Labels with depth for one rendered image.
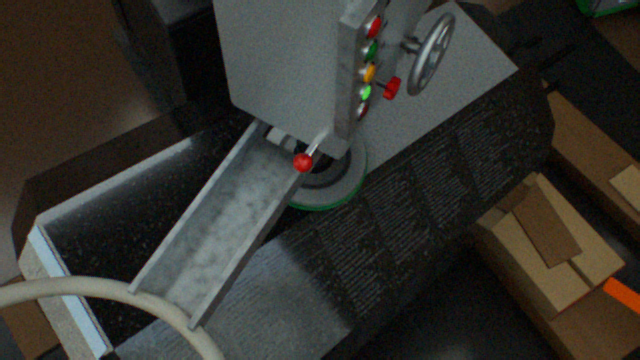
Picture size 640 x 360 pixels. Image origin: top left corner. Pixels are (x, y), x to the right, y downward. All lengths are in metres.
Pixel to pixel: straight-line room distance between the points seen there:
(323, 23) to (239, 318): 0.77
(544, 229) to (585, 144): 0.41
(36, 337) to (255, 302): 0.99
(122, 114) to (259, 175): 1.40
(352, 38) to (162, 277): 0.53
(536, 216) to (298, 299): 0.91
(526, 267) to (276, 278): 0.88
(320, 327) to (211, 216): 0.47
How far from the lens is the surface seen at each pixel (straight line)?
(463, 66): 1.78
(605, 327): 2.36
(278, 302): 1.61
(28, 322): 2.45
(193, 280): 1.27
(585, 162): 2.56
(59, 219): 1.65
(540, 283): 2.24
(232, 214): 1.31
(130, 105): 2.70
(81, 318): 1.59
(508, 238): 2.26
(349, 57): 1.00
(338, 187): 1.54
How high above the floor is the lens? 2.25
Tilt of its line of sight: 64 degrees down
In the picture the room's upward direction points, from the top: straight up
